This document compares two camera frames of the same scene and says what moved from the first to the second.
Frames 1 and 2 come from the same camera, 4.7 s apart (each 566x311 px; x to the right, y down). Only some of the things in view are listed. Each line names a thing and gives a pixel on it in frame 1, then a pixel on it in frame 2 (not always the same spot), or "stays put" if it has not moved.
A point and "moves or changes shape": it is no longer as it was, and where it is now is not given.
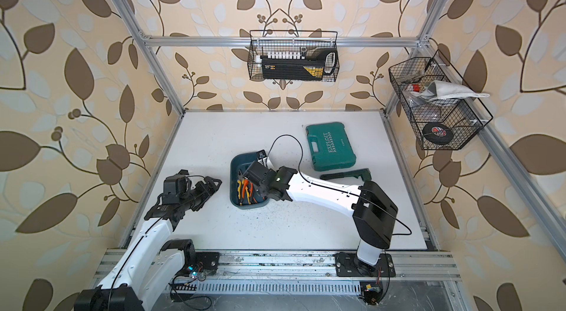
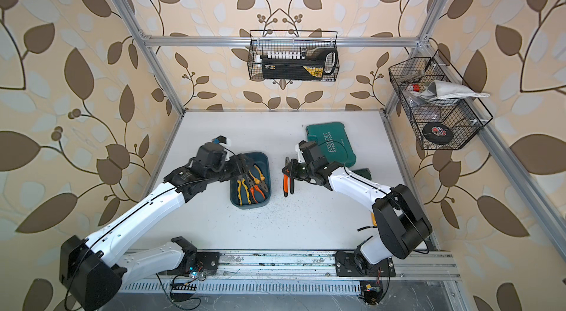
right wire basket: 445,113 stays put
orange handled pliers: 245,183 moves or changes shape
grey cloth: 437,90 stays put
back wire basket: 293,55 stays put
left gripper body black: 197,197 → 229,171
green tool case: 330,146 stays put
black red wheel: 438,133 stays put
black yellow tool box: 310,64 stays put
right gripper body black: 262,191 → 301,170
